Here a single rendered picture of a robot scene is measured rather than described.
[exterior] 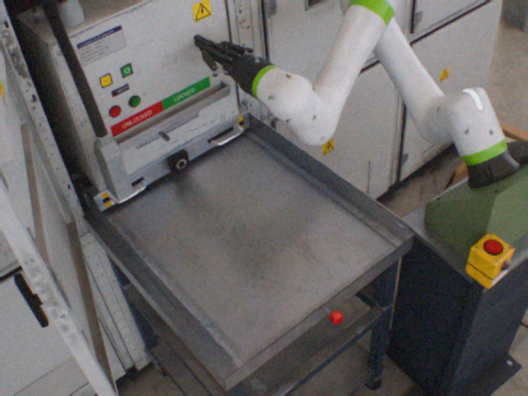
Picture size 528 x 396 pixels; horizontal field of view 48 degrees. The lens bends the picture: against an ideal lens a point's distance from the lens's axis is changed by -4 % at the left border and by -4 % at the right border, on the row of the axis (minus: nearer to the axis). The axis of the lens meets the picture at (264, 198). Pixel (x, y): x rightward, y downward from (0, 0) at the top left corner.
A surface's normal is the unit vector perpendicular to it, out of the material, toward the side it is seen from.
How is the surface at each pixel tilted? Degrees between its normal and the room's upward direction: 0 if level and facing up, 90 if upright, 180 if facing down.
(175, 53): 90
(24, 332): 90
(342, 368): 0
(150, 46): 90
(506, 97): 0
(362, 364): 0
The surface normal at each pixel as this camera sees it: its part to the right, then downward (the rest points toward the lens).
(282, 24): 0.63, 0.51
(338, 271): -0.07, -0.71
